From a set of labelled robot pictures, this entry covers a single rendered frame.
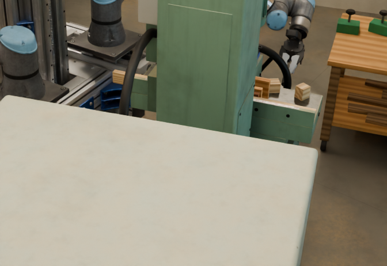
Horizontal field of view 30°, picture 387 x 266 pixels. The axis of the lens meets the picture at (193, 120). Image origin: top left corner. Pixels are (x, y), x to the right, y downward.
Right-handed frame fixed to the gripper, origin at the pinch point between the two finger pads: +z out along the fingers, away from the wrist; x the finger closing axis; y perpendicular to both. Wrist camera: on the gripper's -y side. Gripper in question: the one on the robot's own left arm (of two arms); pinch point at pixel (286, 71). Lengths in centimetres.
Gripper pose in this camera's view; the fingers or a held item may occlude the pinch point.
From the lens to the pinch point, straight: 267.6
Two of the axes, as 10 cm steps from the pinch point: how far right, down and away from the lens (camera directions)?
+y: 1.2, 4.7, 8.7
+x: -9.5, -1.9, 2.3
